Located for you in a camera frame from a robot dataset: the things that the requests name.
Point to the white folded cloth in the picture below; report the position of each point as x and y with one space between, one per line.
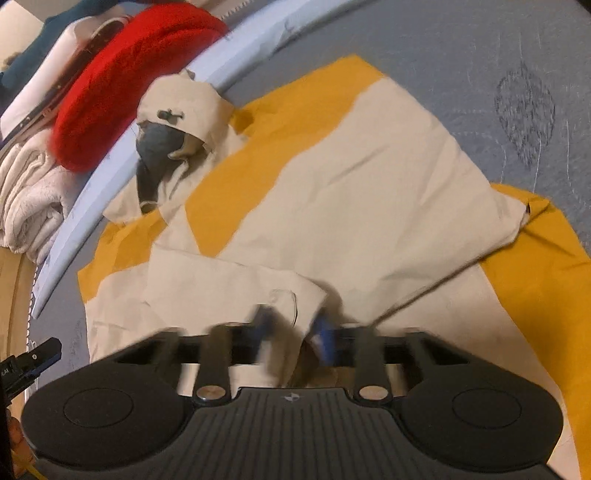
51 74

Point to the grey quilted mattress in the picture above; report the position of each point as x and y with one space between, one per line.
461 55

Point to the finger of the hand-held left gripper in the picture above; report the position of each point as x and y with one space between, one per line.
44 351

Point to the wooden headboard shelf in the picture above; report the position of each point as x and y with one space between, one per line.
11 300

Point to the cream folded blanket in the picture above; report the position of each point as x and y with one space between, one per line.
27 203

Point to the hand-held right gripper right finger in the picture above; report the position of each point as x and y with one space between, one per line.
325 339

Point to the red fluffy folded blanket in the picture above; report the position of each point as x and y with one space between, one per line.
134 78

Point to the light blue sheet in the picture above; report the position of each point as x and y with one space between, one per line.
92 198

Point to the cream and yellow hooded jacket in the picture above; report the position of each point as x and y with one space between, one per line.
351 184

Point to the dark striped folded cloth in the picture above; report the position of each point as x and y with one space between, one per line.
69 76

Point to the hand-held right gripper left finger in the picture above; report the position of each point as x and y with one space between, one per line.
265 330

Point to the teal shark plush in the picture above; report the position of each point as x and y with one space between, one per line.
37 55

